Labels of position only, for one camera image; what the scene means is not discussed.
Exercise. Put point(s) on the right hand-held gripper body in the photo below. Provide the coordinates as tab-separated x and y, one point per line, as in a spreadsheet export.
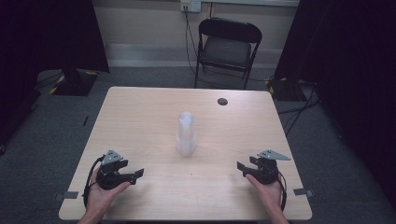
267	172

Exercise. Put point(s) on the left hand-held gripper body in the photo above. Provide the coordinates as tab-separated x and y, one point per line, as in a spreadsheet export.
109	179

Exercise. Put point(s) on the stack of clear plastic cups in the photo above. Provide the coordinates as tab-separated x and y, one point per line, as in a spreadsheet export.
186	137

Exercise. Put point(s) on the person's left hand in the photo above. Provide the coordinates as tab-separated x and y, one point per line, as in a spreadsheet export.
99	197

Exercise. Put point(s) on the person's right hand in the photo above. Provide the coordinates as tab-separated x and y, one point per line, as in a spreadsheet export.
271	196

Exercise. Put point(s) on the grey tape strip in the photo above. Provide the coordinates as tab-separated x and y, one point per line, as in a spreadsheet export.
70	195
302	192

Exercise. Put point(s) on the short black floor tape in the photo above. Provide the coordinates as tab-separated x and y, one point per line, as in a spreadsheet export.
85	120

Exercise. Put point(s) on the black round table grommet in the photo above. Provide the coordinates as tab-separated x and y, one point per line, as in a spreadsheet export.
222	101

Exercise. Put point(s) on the black stand base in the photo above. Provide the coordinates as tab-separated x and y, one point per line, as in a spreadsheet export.
281	90
74	82

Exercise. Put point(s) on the black folding chair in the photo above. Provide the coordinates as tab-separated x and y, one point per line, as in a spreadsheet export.
225	51

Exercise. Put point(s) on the black curtain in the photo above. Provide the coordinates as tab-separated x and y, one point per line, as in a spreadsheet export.
37	46
351	77

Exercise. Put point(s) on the white wall socket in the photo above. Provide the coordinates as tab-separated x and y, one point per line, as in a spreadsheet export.
190	5

